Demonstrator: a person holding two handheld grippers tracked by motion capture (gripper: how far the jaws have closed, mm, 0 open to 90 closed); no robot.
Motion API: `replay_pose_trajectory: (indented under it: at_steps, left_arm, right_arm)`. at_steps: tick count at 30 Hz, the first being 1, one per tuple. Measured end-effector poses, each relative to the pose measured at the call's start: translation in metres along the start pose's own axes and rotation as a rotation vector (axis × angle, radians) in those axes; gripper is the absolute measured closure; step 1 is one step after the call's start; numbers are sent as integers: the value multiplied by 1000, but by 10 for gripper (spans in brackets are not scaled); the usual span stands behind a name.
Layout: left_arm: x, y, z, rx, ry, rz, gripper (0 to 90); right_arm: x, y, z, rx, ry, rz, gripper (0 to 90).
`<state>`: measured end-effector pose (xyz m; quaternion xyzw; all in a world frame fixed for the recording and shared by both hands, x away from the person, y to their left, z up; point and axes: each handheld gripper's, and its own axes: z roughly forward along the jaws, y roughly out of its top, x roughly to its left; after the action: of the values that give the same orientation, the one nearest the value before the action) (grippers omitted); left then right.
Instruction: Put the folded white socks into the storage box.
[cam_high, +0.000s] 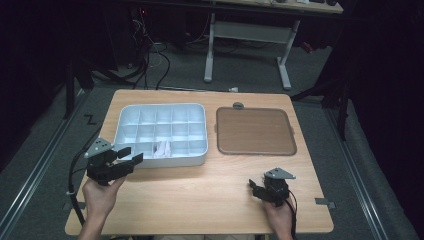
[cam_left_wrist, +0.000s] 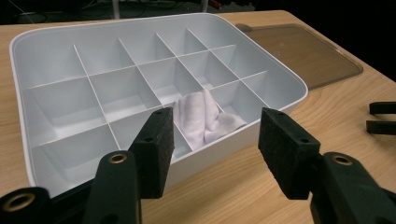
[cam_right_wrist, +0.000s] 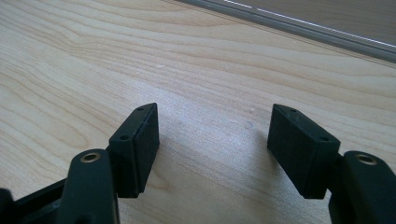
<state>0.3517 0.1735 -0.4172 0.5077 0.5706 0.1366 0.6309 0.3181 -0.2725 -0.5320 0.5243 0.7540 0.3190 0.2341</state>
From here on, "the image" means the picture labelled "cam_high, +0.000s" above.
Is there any grey tape piece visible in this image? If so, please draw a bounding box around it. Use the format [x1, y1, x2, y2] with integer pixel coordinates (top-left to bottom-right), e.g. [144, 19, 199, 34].
[314, 197, 336, 210]
[63, 201, 87, 211]

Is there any hand-held gripper black cable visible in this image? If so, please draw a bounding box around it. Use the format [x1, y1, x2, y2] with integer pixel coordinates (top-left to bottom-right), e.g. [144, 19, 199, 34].
[68, 148, 89, 228]
[287, 189, 299, 240]

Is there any white compartment storage box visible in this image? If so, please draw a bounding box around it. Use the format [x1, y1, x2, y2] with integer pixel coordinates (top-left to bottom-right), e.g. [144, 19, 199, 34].
[113, 103, 209, 169]

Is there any black floor cable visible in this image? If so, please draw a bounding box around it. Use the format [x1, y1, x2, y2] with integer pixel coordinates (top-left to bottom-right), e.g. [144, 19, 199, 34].
[87, 127, 103, 145]

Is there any wooden desk with white legs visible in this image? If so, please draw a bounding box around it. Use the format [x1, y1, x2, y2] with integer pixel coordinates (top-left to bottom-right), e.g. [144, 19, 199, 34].
[203, 0, 344, 91]

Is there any black metal stand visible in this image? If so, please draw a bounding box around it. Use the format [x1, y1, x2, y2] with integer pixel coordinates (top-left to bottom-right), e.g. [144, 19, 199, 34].
[63, 56, 98, 121]
[289, 76, 354, 141]

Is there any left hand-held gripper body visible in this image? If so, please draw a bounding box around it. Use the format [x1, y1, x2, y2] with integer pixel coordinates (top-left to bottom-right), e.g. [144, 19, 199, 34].
[83, 137, 134, 186]

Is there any tangle of black cables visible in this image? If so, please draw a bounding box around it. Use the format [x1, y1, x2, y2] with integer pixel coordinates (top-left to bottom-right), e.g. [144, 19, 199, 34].
[129, 9, 172, 91]

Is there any right hand-held gripper black cable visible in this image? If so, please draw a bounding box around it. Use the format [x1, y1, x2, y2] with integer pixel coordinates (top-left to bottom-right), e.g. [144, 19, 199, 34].
[287, 189, 299, 240]

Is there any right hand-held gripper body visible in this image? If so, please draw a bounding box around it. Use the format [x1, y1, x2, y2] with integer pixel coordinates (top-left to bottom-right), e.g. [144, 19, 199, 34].
[261, 167, 297, 207]

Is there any white ribbed sock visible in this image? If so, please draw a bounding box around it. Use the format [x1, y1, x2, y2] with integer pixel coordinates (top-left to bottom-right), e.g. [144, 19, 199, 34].
[153, 140, 172, 158]

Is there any person's right hand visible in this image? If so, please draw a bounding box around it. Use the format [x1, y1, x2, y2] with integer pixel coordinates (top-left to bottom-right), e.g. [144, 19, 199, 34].
[262, 198, 296, 231]

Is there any left hand-held gripper black cable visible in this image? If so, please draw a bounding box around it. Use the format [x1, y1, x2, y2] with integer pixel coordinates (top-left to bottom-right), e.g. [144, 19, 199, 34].
[68, 148, 89, 228]

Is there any person's left hand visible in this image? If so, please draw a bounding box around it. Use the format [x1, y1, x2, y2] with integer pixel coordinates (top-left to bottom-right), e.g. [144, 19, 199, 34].
[82, 176, 127, 218]

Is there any brown wooden tray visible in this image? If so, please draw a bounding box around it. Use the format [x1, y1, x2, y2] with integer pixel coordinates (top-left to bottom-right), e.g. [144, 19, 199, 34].
[215, 106, 298, 157]

